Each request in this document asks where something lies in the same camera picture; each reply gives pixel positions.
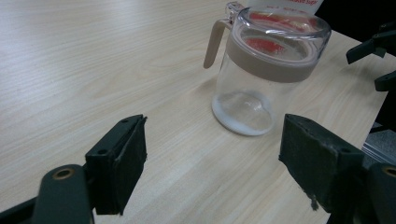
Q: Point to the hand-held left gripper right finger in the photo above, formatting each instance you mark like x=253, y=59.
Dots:
x=320, y=165

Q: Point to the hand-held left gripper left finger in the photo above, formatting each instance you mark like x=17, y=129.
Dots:
x=116, y=161

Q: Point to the white sugar bag red print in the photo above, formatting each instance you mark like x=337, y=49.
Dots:
x=280, y=3

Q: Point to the clear jar with beige lid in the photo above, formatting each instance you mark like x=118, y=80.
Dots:
x=264, y=67

